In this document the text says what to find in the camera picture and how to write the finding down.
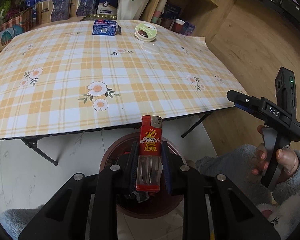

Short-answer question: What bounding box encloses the blue gold gift box lower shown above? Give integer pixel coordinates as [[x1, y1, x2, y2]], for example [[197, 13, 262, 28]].
[[36, 0, 71, 24]]

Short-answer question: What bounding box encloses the wooden shelf unit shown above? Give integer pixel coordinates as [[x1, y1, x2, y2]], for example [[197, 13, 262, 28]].
[[140, 0, 236, 43]]

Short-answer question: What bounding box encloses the red paper cup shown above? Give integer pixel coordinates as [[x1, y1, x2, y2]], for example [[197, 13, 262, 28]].
[[172, 19, 185, 33]]

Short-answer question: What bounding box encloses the clear round plastic lid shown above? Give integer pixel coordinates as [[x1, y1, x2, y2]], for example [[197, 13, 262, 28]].
[[141, 42, 160, 54]]

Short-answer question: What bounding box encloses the blue gold gift box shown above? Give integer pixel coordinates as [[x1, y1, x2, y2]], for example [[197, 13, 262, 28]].
[[70, 0, 96, 17], [36, 0, 71, 24]]

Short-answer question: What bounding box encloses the red lighter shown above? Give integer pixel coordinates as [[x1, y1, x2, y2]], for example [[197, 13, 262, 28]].
[[136, 115, 162, 193]]

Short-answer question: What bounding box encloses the small blue playing card box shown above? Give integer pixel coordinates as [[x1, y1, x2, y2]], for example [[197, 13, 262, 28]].
[[92, 20, 121, 36]]

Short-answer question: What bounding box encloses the right fuzzy blue sleeve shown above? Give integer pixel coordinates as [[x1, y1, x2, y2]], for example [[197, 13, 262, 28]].
[[194, 143, 300, 240]]

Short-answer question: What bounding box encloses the black folding table frame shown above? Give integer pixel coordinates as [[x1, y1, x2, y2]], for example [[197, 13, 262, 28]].
[[0, 116, 216, 167]]

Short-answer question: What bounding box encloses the yellow plaid floral tablecloth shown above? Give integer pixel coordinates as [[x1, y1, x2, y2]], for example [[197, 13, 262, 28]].
[[0, 21, 244, 139]]

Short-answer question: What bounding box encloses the blue white milk box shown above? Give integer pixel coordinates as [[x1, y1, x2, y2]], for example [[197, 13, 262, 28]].
[[96, 0, 118, 15]]

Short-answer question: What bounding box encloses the brown round trash bin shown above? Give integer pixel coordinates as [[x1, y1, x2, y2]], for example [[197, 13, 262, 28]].
[[100, 133, 183, 219]]

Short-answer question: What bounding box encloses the left fuzzy blue sleeve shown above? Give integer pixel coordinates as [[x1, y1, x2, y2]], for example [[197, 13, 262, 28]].
[[0, 204, 44, 239]]

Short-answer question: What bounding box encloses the white flower vase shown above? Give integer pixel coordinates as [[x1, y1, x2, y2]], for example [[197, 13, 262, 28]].
[[117, 0, 149, 20]]

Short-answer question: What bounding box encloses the fuzzy blue sleeve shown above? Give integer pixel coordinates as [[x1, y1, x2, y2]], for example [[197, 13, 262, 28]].
[[0, 204, 44, 239], [194, 143, 300, 240]]

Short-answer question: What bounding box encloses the dark patterned tray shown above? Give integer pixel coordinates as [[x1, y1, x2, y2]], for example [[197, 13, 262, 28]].
[[82, 14, 117, 21]]

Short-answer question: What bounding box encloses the right hand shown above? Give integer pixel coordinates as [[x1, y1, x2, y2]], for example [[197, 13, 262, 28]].
[[251, 125, 300, 178]]

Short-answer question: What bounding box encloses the blue gold gift box right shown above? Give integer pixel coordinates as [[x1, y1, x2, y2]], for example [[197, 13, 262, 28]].
[[70, 0, 96, 17]]

